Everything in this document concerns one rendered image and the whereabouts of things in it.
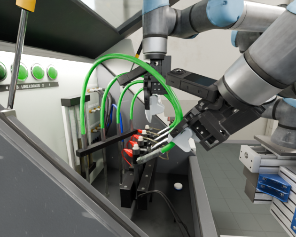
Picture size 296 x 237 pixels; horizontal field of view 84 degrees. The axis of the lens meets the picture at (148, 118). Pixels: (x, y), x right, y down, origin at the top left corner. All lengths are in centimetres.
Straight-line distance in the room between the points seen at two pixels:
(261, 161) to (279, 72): 76
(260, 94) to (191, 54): 317
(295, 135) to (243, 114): 74
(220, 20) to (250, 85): 25
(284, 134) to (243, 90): 78
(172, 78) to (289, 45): 18
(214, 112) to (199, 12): 28
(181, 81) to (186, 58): 307
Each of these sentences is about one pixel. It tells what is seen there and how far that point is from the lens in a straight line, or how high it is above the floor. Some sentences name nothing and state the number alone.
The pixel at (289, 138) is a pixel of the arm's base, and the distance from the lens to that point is 104.
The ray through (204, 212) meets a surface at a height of 95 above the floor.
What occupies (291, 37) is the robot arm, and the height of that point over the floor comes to 141.
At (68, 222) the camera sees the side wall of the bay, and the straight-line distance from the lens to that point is 32.
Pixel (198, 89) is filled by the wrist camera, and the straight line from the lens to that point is 31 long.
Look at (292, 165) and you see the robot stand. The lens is 108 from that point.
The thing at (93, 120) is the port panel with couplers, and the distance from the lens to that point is 89.
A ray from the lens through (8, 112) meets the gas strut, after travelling 34.
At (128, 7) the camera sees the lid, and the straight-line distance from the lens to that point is 75.
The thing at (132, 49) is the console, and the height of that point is 150.
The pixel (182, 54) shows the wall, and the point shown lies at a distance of 339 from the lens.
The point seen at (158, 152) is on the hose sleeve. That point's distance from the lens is 45.
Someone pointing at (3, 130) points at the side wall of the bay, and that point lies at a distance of 31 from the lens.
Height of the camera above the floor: 137
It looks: 15 degrees down
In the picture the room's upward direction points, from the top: straight up
